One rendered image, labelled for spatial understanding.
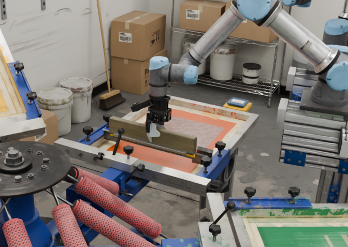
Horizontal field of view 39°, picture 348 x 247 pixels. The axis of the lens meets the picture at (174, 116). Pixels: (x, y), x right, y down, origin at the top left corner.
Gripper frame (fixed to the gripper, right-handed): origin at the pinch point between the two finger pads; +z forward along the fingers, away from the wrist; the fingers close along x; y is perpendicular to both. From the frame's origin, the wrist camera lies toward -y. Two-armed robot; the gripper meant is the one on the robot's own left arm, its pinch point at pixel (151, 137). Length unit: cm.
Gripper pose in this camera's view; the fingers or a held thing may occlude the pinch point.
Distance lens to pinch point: 209.2
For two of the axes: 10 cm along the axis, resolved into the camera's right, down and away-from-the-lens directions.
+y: 9.0, 2.1, -3.8
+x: 4.3, -3.4, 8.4
